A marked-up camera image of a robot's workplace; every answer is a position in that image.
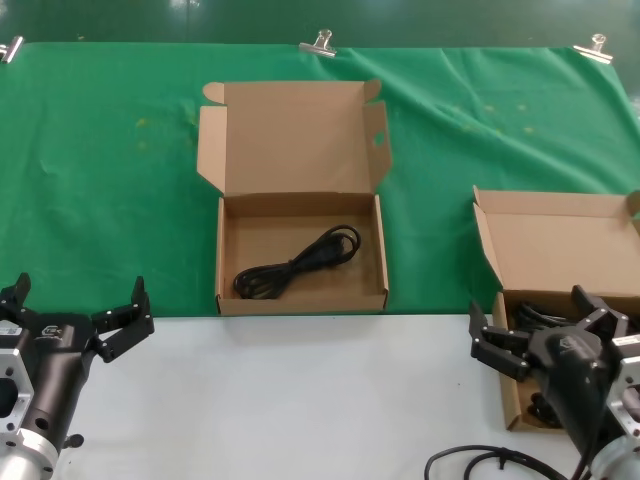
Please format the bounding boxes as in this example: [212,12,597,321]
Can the green table cloth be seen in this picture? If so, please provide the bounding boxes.
[0,41,640,319]

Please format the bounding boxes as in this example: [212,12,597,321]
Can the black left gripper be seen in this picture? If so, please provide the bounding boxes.
[0,272,155,449]

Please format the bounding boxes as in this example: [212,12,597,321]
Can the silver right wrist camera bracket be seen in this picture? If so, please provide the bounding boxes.
[606,332,640,442]

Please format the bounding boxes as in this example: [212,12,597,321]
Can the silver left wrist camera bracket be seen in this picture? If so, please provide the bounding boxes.
[0,319,37,437]

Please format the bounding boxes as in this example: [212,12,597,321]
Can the brown cardboard box, holed flap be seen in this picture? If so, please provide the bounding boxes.
[195,78,394,316]

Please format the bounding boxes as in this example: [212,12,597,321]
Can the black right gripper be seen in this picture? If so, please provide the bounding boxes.
[468,284,630,452]

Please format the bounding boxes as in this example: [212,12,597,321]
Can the silver metal binder clip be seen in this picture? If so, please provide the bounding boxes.
[572,33,614,65]
[298,28,338,60]
[0,35,25,65]

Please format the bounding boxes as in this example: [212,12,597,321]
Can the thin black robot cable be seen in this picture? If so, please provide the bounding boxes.
[424,445,504,480]

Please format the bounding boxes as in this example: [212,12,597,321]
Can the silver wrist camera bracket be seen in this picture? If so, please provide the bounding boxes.
[0,319,37,437]
[606,332,640,442]

